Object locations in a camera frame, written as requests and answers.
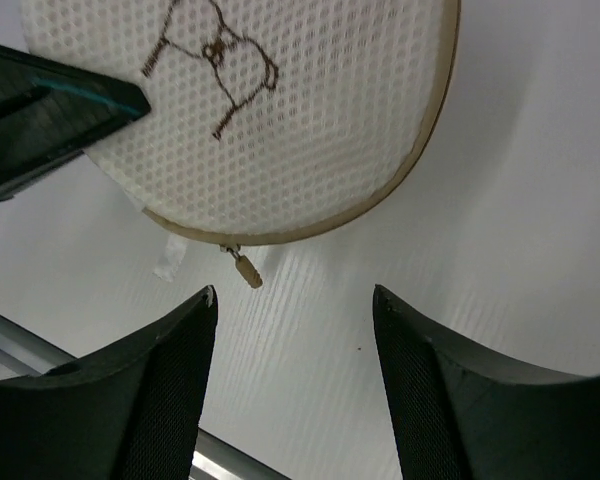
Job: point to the aluminium rail front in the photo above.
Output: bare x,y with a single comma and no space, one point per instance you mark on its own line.
105,400

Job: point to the beige zipper pull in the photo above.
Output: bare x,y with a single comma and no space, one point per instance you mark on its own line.
243,266

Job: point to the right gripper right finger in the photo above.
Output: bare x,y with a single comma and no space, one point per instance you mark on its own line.
460,410

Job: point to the round mesh laundry bag glasses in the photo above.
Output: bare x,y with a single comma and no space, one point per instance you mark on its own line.
270,121

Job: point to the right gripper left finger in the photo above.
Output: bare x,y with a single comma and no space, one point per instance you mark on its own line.
105,400

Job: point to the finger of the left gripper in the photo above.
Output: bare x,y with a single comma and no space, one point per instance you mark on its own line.
51,112

